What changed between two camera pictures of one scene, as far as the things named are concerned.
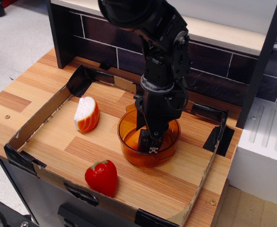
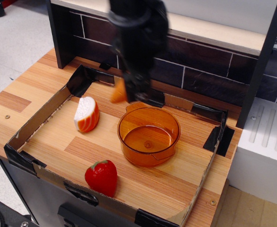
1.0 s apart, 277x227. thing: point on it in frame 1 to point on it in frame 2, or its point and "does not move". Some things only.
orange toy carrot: [132, 140] to [119, 94]
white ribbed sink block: [261, 164] does not move
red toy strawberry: [102, 177] does not move
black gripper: [155, 112] to [144, 29]
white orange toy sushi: [87, 115] does not move
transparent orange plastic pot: [128, 140] does not move
